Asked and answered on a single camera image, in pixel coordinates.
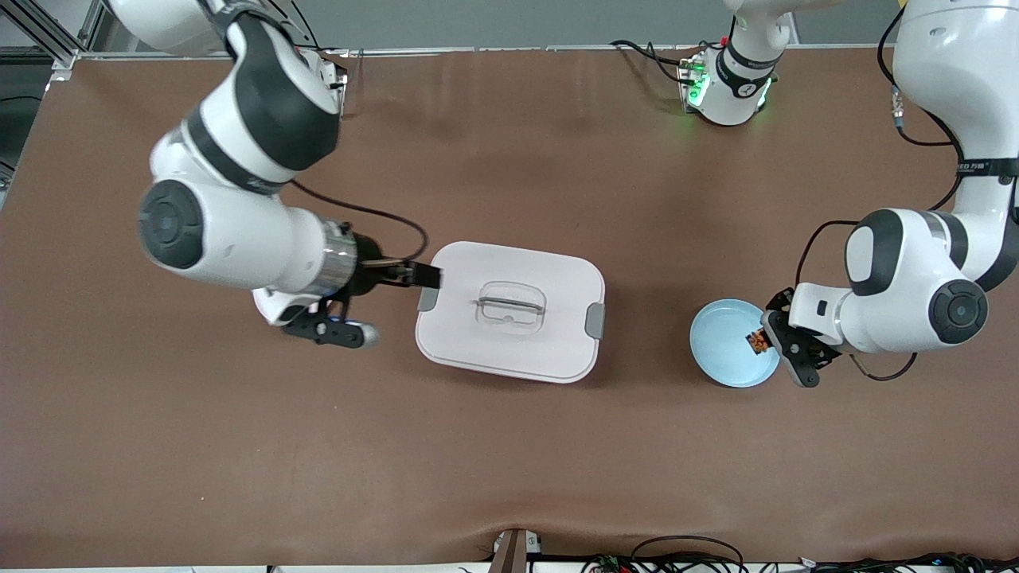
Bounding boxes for white lidded storage box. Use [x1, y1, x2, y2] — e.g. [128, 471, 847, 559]
[415, 241, 607, 384]

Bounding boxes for light blue round plate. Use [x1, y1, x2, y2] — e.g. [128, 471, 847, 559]
[689, 299, 782, 388]

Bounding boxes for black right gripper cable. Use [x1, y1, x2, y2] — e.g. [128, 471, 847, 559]
[291, 180, 431, 267]

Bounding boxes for black looped cable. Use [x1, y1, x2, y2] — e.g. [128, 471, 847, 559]
[631, 535, 746, 573]

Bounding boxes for black cable bundle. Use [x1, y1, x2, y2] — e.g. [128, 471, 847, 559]
[581, 551, 1019, 573]

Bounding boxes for metal table edge rail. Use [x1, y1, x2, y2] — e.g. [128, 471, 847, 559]
[76, 44, 896, 60]

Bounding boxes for metal table clamp bracket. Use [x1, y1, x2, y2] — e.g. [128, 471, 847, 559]
[488, 528, 544, 573]

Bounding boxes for black left arm base cable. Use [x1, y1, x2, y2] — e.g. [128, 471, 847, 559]
[611, 36, 721, 84]

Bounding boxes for aluminium frame profile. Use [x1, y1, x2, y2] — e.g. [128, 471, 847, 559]
[0, 0, 108, 80]

